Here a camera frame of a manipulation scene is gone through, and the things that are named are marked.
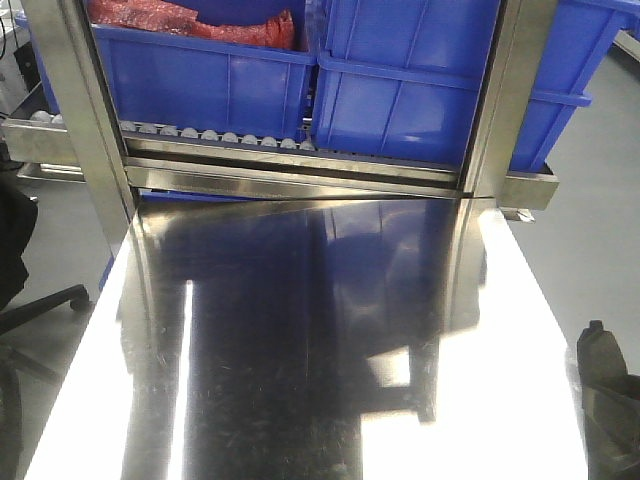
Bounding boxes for red bubble wrap bag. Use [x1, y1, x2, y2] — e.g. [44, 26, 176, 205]
[87, 1, 295, 50]

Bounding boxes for steel roller rack frame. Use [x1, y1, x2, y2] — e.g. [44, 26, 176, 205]
[4, 1, 558, 245]

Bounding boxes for grey brake pad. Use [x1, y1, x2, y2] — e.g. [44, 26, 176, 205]
[577, 320, 627, 391]

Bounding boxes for right blue plastic bin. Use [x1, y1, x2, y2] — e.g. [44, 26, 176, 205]
[312, 1, 639, 172]

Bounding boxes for black office chair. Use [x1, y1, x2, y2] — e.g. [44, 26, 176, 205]
[1, 285, 92, 479]

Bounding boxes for person in black trousers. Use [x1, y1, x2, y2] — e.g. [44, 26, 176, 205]
[0, 149, 40, 311]

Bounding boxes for blue plastic bin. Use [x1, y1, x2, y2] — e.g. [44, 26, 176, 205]
[312, 1, 639, 172]
[14, 9, 321, 144]

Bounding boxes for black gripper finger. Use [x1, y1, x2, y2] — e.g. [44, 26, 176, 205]
[582, 375, 639, 479]

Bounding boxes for left blue plastic bin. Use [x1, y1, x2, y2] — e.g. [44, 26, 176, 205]
[14, 9, 321, 144]

